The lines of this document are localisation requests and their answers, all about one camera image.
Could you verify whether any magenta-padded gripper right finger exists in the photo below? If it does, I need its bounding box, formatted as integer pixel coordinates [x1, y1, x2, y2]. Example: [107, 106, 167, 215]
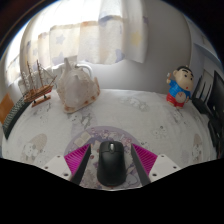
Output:
[130, 143, 183, 186]

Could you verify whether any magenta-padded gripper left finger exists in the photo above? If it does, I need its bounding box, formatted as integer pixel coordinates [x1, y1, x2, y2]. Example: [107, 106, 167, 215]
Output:
[42, 143, 92, 186]

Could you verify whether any black computer mouse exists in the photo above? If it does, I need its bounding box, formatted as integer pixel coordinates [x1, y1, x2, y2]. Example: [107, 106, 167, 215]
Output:
[96, 140, 128, 188]

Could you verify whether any large white conch shell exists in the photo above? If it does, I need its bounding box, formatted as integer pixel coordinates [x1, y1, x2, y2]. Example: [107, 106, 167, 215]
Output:
[56, 58, 101, 114]

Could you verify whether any black box device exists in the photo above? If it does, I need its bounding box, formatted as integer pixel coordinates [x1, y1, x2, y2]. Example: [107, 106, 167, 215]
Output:
[208, 119, 224, 158]

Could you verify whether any wooden model sailing ship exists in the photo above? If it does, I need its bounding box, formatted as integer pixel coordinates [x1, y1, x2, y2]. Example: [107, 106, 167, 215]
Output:
[20, 59, 58, 108]

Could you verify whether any cartoon boy figurine with clock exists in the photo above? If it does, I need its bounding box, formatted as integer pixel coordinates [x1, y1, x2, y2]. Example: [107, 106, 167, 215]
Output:
[165, 65, 195, 109]

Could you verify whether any black computer monitor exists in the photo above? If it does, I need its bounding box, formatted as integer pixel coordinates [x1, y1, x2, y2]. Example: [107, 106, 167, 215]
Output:
[206, 70, 224, 124]

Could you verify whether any white star-print curtain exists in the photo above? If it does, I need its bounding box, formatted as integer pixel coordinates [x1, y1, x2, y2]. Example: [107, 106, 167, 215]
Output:
[4, 0, 149, 84]

